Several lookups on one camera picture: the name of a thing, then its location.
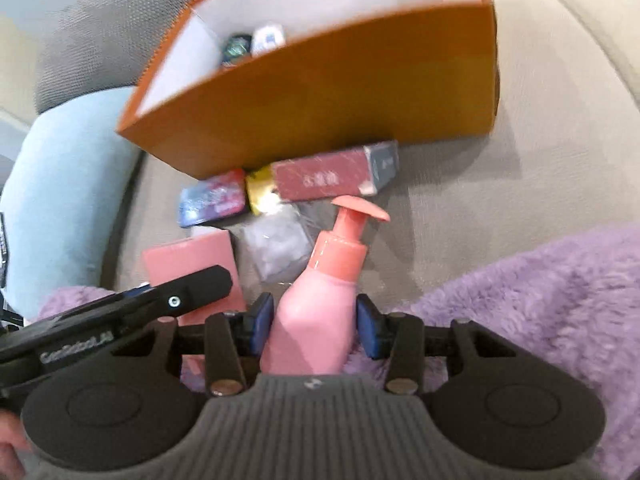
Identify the light blue pillow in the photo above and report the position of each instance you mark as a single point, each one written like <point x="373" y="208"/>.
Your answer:
<point x="60" y="185"/>

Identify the grey patterned pillow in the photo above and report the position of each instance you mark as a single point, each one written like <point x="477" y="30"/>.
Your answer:
<point x="110" y="35"/>

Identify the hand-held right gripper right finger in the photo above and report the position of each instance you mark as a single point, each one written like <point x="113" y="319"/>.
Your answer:
<point x="367" y="327"/>

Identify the long red box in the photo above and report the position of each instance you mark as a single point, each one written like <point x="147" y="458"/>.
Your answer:
<point x="325" y="172"/>

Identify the orange cardboard box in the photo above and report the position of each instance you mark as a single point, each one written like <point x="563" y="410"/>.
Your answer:
<point x="325" y="90"/>

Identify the yellow packet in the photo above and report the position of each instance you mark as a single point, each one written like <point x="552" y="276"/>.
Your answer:
<point x="260" y="190"/>

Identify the black green packet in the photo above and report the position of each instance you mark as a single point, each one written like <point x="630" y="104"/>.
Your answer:
<point x="236" y="47"/>

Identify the purple fluffy blanket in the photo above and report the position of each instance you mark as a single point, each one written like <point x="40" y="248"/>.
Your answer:
<point x="525" y="300"/>

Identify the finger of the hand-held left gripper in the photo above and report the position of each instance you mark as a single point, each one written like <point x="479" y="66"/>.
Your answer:
<point x="195" y="290"/>

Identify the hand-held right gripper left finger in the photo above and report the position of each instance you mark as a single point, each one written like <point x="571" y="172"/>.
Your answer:
<point x="262" y="327"/>

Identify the white printed packet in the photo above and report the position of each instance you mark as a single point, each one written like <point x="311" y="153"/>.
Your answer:
<point x="267" y="37"/>

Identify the clear plastic bag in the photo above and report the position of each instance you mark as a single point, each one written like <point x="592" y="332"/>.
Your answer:
<point x="277" y="245"/>

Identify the pink pump bottle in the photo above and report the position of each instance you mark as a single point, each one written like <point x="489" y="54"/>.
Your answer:
<point x="315" y="320"/>

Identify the pink box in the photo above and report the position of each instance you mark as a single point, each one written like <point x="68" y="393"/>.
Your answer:
<point x="200" y="255"/>

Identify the blue red snack packet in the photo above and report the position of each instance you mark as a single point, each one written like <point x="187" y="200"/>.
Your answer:
<point x="212" y="200"/>

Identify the person's left hand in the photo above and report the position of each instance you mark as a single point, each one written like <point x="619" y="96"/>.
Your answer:
<point x="10" y="440"/>

